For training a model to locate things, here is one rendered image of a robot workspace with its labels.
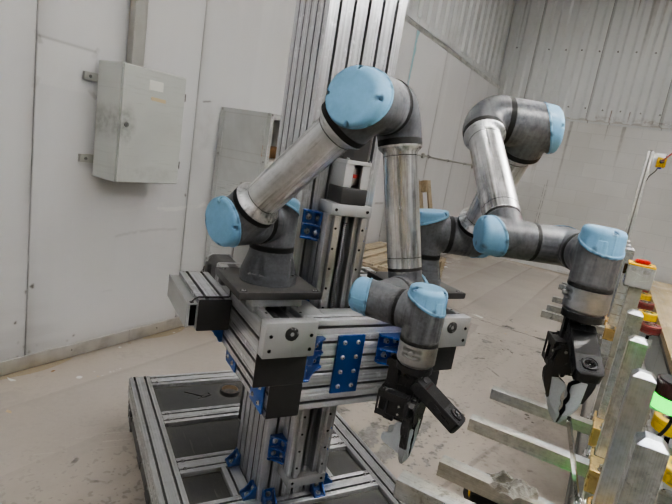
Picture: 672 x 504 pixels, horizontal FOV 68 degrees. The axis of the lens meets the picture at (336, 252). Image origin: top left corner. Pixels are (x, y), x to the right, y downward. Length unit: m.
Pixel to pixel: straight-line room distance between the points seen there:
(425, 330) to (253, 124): 2.61
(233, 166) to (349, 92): 2.56
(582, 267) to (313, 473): 1.16
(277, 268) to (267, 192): 0.25
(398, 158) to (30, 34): 2.14
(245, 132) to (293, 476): 2.30
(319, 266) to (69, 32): 1.95
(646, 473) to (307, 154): 0.75
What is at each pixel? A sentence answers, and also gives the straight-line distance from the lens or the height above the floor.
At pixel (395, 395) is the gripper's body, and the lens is 1.01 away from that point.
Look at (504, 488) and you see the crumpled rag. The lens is 1.02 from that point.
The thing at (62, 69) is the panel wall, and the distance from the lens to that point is 2.95.
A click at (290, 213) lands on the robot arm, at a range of 1.26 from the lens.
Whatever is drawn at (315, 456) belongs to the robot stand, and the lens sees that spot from 1.77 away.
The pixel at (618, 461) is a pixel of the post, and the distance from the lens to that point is 1.02.
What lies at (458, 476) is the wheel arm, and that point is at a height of 0.85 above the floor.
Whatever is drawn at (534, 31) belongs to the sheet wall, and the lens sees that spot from 9.49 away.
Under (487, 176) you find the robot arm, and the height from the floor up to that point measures 1.40.
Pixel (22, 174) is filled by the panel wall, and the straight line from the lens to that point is 2.89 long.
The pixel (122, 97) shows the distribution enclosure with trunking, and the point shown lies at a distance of 2.85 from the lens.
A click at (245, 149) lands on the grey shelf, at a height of 1.30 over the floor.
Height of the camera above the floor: 1.41
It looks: 12 degrees down
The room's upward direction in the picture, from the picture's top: 9 degrees clockwise
